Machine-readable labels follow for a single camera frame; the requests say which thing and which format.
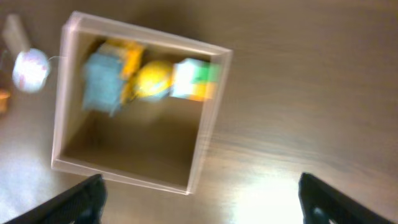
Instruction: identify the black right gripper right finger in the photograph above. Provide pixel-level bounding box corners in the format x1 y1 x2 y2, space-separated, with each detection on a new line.
298 172 391 224

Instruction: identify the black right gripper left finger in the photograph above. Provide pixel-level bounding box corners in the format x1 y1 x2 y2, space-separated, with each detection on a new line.
6 174 107 224

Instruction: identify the yellow grey toy truck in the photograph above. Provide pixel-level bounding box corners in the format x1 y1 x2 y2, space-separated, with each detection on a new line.
82 39 145 116

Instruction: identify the orange rubber toy animal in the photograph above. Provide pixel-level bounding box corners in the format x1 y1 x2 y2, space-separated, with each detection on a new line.
0 89 11 114

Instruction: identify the yellow minion ball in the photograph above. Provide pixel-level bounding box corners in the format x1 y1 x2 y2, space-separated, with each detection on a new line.
134 60 173 101

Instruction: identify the wooden pig rattle drum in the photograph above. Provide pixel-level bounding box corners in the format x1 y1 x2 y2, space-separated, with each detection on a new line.
1 14 61 93

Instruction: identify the colourful puzzle cube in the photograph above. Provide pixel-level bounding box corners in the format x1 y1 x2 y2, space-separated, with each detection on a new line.
170 58 219 101

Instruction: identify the pink cardboard box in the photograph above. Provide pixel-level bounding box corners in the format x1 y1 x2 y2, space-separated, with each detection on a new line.
51 11 233 195

